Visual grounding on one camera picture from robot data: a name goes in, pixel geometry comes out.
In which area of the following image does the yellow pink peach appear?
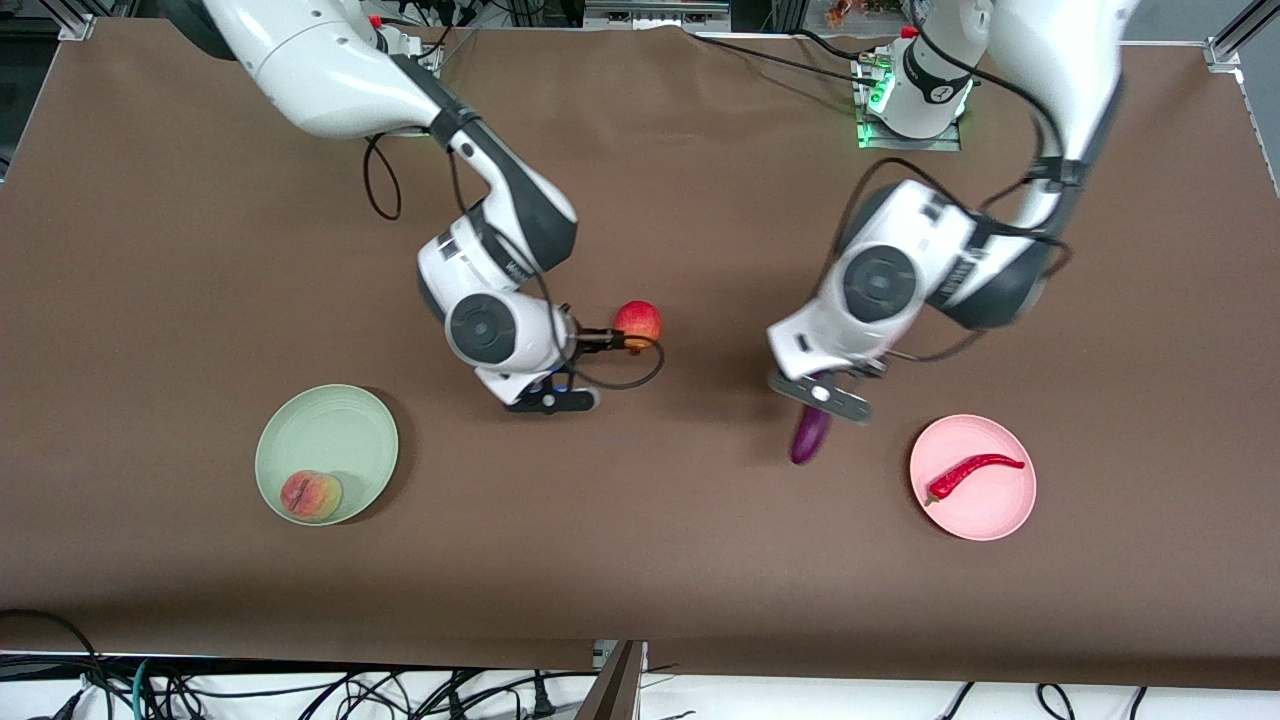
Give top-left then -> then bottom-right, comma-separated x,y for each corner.
280,470 -> 344,524

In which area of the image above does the grey wooden post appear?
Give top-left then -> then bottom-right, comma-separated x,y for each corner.
577,640 -> 649,720

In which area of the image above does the purple eggplant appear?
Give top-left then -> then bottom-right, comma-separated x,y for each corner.
789,400 -> 835,467

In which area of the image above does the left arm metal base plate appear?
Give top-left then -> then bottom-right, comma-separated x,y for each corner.
853,52 -> 963,152

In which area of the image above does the pink round plate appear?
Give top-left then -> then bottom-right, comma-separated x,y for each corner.
909,414 -> 1038,542

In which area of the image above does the red chili pepper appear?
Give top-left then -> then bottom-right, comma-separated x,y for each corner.
924,453 -> 1027,507

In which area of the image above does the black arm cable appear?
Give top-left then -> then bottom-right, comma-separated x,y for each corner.
362,130 -> 668,393
830,25 -> 1076,366

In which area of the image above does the red apple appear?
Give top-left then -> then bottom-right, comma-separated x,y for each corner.
613,300 -> 663,353

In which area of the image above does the black cable across cloth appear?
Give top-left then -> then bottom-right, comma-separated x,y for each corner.
686,30 -> 883,89
790,27 -> 871,63

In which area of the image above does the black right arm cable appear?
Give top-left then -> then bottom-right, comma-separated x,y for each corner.
362,130 -> 668,393

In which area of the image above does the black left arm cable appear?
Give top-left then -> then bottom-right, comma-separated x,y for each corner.
830,25 -> 1076,366

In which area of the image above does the black looped floor cable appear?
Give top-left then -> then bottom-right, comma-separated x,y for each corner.
0,610 -> 116,720

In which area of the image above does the green round plate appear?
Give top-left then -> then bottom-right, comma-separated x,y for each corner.
254,384 -> 400,527

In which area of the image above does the brown table cloth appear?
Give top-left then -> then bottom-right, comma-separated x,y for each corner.
0,18 -> 1280,691

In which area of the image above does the grey device box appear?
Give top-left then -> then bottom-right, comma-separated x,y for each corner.
583,0 -> 733,31

